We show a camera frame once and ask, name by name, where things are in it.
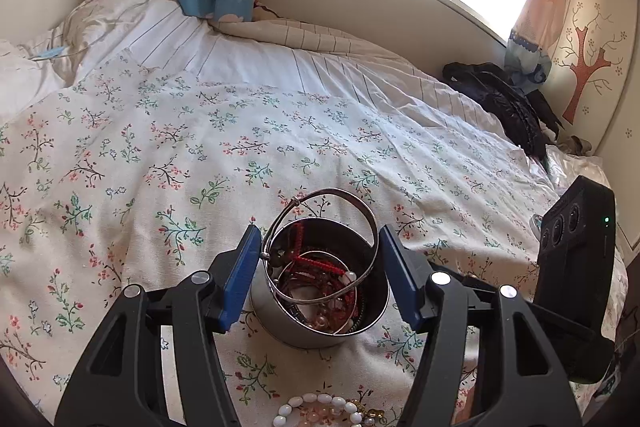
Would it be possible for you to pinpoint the white bead bracelet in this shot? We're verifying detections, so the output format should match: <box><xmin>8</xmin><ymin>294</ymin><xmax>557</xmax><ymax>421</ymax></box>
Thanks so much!
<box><xmin>271</xmin><ymin>391</ymin><xmax>367</xmax><ymax>427</ymax></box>

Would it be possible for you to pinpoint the silver bangle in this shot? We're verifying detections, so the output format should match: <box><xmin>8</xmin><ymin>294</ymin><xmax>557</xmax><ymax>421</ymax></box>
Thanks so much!
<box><xmin>259</xmin><ymin>187</ymin><xmax>381</xmax><ymax>306</ymax></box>

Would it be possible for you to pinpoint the black jacket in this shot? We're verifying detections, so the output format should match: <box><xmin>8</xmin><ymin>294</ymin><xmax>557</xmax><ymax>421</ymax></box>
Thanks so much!
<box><xmin>442</xmin><ymin>62</ymin><xmax>562</xmax><ymax>160</ymax></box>

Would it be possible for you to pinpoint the floral bed sheet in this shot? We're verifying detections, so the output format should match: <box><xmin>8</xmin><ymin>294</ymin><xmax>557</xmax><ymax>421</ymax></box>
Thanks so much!
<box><xmin>1</xmin><ymin>51</ymin><xmax>559</xmax><ymax>418</ymax></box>

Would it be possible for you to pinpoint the round silver metal tin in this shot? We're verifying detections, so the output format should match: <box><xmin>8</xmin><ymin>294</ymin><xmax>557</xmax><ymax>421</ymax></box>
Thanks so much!
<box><xmin>250</xmin><ymin>218</ymin><xmax>390</xmax><ymax>349</ymax></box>

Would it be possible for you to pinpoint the pink right curtain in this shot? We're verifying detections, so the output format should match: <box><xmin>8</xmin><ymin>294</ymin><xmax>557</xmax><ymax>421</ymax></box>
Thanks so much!
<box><xmin>504</xmin><ymin>0</ymin><xmax>568</xmax><ymax>94</ymax></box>

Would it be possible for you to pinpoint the white striped duvet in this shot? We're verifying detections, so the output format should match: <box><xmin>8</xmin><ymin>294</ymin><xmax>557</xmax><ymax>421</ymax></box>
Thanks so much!
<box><xmin>1</xmin><ymin>0</ymin><xmax>505</xmax><ymax>136</ymax></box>

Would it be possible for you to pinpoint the beige striped pillow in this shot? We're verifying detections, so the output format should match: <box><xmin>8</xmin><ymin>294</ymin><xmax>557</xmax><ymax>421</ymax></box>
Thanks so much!
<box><xmin>209</xmin><ymin>18</ymin><xmax>404</xmax><ymax>61</ymax></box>

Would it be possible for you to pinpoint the tree wall decal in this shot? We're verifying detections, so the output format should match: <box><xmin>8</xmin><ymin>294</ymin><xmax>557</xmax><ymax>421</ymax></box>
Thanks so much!
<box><xmin>553</xmin><ymin>1</ymin><xmax>629</xmax><ymax>124</ymax></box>

